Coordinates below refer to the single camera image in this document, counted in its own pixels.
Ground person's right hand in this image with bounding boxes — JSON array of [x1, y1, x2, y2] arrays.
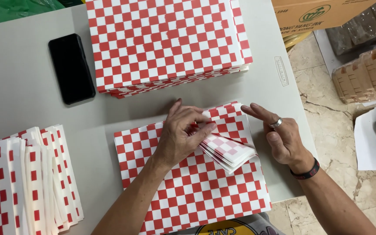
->
[[240, 103, 316, 171]]

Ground person's left hand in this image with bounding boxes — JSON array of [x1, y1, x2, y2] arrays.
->
[[153, 98, 218, 169]]

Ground red checkered paper bundle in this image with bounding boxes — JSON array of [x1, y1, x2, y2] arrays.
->
[[188, 121, 259, 175]]

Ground black wristband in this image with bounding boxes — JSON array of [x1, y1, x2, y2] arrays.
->
[[290, 158, 321, 180]]

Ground flat red checkered sheet stack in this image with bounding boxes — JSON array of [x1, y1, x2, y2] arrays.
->
[[114, 101, 273, 235]]

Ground white paper sheet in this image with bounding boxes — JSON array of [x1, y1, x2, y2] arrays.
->
[[354, 107, 376, 171]]

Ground person's grey printed shirt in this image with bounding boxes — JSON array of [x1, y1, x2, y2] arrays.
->
[[165, 212, 286, 235]]

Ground tall red checkered sheet stack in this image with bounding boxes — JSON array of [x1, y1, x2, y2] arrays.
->
[[86, 0, 254, 99]]

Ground yellow plastic stool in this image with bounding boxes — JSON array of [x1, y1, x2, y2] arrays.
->
[[283, 31, 313, 53]]

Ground brown cardboard pieces in plastic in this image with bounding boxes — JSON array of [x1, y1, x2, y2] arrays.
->
[[332, 40, 376, 105]]

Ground black smartphone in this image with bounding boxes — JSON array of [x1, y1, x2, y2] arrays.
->
[[48, 33, 96, 105]]

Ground brown cardboard box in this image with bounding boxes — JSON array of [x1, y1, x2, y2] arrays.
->
[[271, 0, 376, 33]]

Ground dark packets in clear plastic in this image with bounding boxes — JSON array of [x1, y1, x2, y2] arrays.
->
[[325, 0, 376, 57]]

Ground pile of folded checkered papers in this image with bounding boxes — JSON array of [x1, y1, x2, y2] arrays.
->
[[0, 124, 85, 235]]

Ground green plastic bag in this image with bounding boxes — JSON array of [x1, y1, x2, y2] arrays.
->
[[0, 0, 66, 28]]

